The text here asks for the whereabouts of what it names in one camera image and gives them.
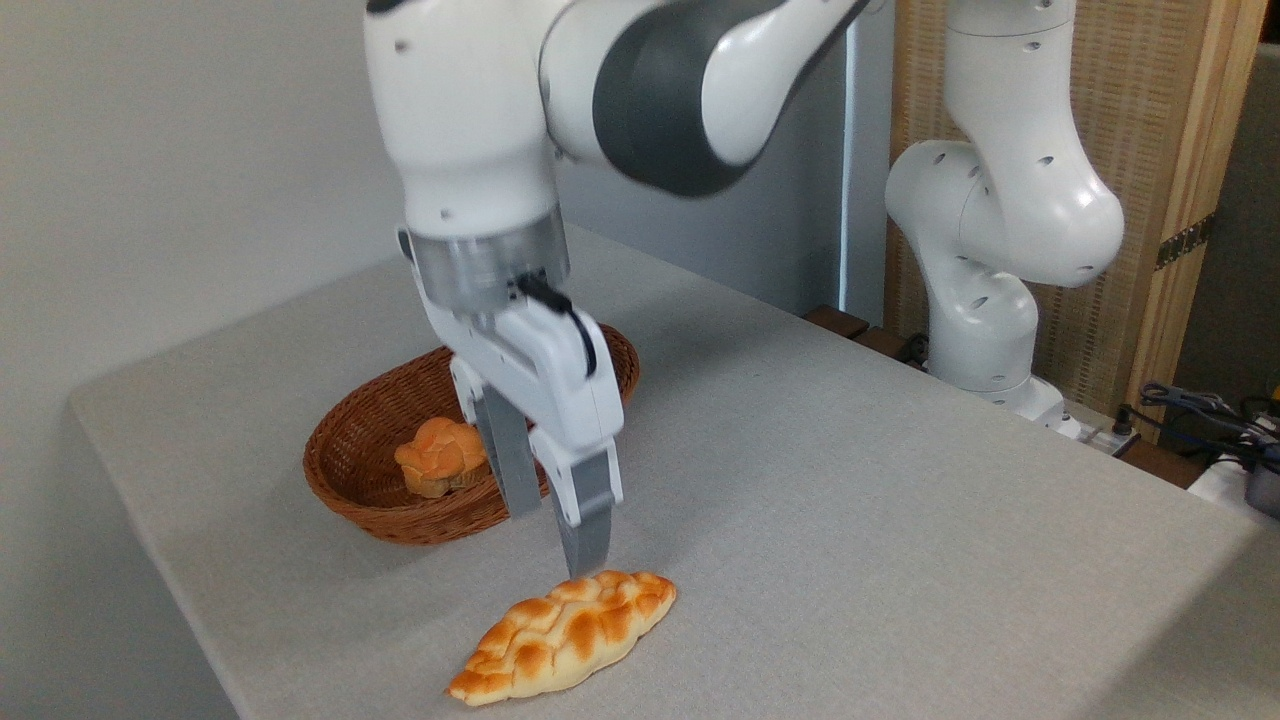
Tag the metal hinge on screen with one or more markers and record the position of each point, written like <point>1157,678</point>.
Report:
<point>1185,242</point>

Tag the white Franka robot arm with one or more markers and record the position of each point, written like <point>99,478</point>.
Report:
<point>470,120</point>

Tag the brown wicker basket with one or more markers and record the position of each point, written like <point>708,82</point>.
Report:
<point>350,450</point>

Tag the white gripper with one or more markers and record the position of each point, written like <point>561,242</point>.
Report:
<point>550,380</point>

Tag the round orange bread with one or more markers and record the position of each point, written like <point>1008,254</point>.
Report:
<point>435,455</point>

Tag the long braided bread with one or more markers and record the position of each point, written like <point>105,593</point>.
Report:
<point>560,640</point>

